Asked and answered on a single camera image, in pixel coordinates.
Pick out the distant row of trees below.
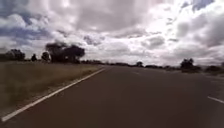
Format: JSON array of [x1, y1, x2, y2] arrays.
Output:
[[0, 41, 224, 75]]

